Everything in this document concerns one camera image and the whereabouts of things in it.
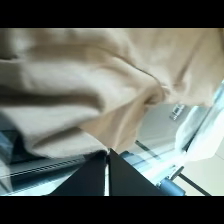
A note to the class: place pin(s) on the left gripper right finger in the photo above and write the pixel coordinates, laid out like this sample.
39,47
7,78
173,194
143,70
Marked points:
128,180

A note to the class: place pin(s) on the brown shirt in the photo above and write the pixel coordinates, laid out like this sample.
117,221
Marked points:
83,86

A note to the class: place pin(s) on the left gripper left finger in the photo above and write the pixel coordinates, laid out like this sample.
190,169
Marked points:
88,180

